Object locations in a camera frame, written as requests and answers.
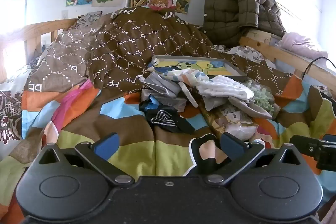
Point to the white waffle towel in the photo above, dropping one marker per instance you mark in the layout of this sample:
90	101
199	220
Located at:
223	88

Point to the window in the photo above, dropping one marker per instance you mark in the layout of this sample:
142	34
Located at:
15	11

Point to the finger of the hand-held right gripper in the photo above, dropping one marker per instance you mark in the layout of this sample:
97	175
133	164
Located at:
304	144

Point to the wooden bed frame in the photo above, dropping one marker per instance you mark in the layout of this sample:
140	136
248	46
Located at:
39	28

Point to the green floral cloth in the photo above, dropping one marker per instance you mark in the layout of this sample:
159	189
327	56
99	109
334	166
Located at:
263	95

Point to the grey swirl patterned pillow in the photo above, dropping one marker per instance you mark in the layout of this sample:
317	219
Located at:
89	18

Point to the grey felt insole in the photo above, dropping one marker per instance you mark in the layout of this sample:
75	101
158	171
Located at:
252	108

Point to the brown patterned duvet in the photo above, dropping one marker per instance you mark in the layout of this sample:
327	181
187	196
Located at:
126	40

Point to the lavender cloth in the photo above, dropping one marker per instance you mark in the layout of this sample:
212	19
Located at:
299	41

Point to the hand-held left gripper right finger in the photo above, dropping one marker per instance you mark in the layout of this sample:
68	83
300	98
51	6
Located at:
232	145

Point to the olive quilted puffer jacket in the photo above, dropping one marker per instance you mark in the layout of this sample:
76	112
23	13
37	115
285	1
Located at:
225	3

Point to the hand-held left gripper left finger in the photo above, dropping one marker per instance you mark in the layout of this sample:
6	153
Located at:
107	146

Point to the white wall outlet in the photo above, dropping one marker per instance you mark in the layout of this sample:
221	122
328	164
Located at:
64	14

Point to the colourful patchwork bed sheet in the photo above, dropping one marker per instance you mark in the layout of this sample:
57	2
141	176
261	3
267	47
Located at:
136	150

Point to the white dark floral sheet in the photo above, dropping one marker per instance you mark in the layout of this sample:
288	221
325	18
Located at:
8	108

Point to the grey cartoon print tray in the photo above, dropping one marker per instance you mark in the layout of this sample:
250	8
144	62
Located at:
194	65

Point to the black striped sock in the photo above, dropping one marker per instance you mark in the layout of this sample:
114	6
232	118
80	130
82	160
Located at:
164	117

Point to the clear plastic bag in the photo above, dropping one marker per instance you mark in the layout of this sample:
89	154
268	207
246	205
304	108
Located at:
240	132

